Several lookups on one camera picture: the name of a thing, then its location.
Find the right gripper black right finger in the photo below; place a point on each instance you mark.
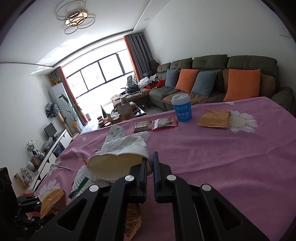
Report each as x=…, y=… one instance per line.
x=200, y=212

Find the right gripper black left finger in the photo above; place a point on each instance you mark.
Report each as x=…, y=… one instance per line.
x=98, y=213

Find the clear green-edged candy wrapper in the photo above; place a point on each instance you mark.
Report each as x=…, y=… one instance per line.
x=75, y=193

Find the white foam fruit net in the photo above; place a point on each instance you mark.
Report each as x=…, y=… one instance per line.
x=93, y=180

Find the crushed white paper cup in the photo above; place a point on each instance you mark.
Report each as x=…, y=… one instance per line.
x=119, y=153

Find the pink floral tablecloth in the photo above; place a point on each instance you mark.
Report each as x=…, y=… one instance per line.
x=251, y=163

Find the white TV cabinet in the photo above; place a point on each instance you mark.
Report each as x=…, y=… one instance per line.
x=60, y=143

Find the red snack wrapper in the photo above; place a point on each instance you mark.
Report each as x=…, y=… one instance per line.
x=168, y=122

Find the brown kraft snack packet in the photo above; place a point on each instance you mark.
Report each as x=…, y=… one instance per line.
x=215, y=119

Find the small black monitor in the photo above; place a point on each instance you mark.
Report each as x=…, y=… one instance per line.
x=50, y=130

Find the tan snack wrapper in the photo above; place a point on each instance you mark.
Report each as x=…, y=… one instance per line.
x=143, y=126

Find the brown paper bag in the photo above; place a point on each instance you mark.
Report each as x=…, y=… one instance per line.
x=125, y=111

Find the tall green potted plant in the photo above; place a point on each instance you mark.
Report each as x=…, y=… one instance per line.
x=72, y=113

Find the cluttered coffee table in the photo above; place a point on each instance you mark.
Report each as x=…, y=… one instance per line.
x=108, y=119

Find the blue lidded paper cup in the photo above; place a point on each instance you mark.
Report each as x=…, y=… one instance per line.
x=182, y=106

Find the blue-grey cushion right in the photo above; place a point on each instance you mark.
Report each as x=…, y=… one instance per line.
x=204, y=83

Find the blue-grey cushion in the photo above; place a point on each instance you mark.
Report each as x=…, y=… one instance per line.
x=171, y=78
x=204, y=83

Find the white floor air conditioner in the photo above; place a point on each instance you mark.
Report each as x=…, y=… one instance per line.
x=54, y=93

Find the dark green sofa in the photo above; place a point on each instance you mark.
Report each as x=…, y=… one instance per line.
x=220, y=64

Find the orange cushion left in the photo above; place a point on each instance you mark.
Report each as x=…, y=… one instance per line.
x=187, y=79

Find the orange cushion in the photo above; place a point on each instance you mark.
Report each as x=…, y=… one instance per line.
x=242, y=84
x=187, y=79

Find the orange cushion right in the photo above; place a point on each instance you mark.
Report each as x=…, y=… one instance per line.
x=242, y=84

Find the blue-grey cushion left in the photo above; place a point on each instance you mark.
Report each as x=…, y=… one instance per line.
x=171, y=78

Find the orange grey curtain left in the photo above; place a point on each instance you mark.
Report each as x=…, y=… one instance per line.
x=58, y=73

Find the orange grey curtain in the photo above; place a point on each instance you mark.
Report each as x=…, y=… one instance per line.
x=140, y=54
x=58, y=73

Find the orange grey curtain right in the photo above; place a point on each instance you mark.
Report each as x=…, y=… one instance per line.
x=140, y=54

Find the ring ceiling lamp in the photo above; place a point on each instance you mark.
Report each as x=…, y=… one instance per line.
x=74, y=15

